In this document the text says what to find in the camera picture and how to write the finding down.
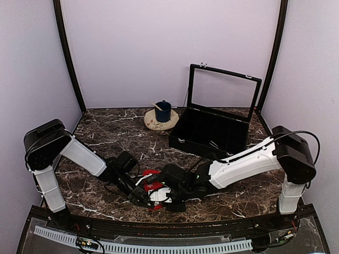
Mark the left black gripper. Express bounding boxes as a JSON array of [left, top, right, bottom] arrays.
[[114, 170, 154, 208]]

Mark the red Santa Christmas sock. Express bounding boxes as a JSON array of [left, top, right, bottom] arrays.
[[142, 170, 166, 210]]

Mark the black compartment box glass lid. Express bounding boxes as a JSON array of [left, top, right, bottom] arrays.
[[168, 63, 262, 159]]

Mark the black white striped sock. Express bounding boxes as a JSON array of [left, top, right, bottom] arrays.
[[209, 141, 219, 149]]

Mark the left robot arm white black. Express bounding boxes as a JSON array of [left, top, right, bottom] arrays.
[[23, 119, 154, 231]]

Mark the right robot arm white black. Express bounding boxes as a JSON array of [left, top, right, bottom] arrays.
[[149, 125, 317, 230]]

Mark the blue ceramic cup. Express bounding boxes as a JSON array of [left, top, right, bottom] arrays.
[[155, 100, 172, 122]]

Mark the cream floral plate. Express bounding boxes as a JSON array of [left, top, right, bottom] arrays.
[[144, 108, 180, 131]]

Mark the wooden stick in cup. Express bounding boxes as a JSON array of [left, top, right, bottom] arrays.
[[150, 101, 163, 111]]

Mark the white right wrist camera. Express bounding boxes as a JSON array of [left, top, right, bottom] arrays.
[[148, 187, 172, 204]]

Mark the white slotted cable duct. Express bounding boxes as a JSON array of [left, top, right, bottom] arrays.
[[33, 226, 253, 253]]

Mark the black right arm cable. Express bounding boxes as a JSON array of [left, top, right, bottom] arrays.
[[272, 130, 321, 170]]

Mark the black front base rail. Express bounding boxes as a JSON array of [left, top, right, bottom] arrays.
[[50, 195, 316, 240]]

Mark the right black frame post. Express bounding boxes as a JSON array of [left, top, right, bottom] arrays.
[[256, 0, 288, 113]]

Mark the black frame post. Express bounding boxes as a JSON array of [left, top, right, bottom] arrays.
[[52, 0, 87, 114], [256, 0, 288, 113]]

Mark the left black frame post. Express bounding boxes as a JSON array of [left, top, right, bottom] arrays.
[[52, 0, 87, 114]]

